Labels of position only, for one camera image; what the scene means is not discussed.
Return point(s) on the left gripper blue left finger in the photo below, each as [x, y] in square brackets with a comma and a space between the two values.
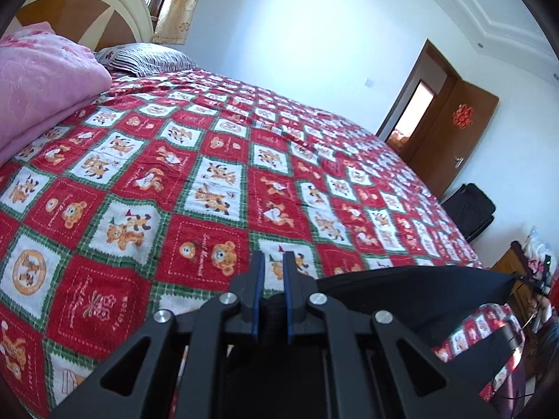
[249, 288]

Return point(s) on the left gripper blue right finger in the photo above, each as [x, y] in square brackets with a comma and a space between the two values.
[303, 325]

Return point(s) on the black pants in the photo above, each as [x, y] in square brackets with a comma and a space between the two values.
[459, 312]

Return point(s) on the clutter on dresser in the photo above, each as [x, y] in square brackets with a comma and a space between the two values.
[536, 250]

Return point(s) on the wooden dresser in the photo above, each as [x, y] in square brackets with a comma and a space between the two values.
[515, 262]

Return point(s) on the black suitcase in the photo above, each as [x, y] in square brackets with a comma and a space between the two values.
[471, 210]

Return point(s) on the red patchwork bedspread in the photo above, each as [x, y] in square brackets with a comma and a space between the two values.
[123, 226]

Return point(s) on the brown wooden door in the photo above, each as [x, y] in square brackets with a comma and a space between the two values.
[446, 148]

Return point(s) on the red door decoration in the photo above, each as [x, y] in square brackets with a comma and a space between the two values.
[462, 117]

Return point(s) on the striped pillow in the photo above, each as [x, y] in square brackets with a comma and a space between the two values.
[144, 59]

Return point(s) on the beige patterned curtain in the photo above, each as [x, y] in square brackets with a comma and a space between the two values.
[174, 20]

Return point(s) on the pink folded quilt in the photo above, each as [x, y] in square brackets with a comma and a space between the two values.
[44, 77]

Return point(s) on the cream wooden headboard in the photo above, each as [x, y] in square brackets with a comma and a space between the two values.
[96, 24]

